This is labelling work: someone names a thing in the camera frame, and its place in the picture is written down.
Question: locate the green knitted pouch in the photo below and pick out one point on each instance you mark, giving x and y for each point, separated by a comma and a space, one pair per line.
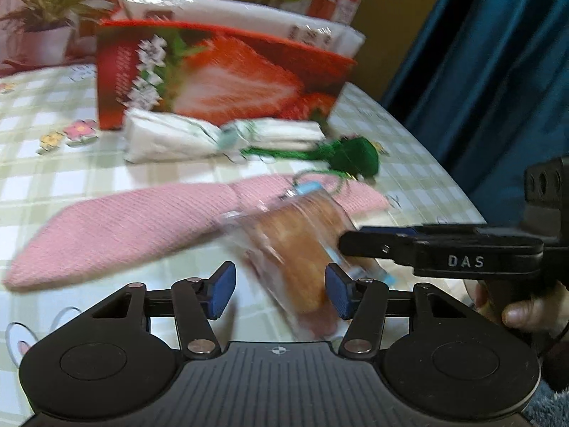
351, 153

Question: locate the large white plastic-wrapped pack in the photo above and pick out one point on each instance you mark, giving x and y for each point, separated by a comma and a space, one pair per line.
249, 18

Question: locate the bread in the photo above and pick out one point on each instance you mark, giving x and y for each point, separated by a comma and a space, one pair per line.
298, 249

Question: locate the light blue tag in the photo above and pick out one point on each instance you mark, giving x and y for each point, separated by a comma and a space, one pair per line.
307, 187

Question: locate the red strawberry print box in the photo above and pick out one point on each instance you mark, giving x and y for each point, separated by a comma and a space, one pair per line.
249, 84

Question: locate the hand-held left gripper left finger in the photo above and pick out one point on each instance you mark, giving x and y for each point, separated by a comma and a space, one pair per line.
222, 291

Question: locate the blue curtain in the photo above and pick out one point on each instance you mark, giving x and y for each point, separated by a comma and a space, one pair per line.
489, 75

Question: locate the person's right hand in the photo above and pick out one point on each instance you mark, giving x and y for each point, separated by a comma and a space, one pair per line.
538, 313

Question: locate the white tissue pack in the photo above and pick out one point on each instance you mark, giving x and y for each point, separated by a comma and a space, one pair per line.
284, 133
169, 135

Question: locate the pink knitted cloth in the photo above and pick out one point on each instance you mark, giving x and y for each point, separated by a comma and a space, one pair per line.
133, 227

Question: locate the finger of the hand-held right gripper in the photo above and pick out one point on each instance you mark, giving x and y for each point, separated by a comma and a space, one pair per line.
444, 253

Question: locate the grey-blue fluffy clothing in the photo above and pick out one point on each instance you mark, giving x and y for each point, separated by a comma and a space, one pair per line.
549, 409

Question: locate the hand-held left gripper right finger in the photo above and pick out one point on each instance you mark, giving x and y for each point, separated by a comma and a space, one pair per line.
338, 291

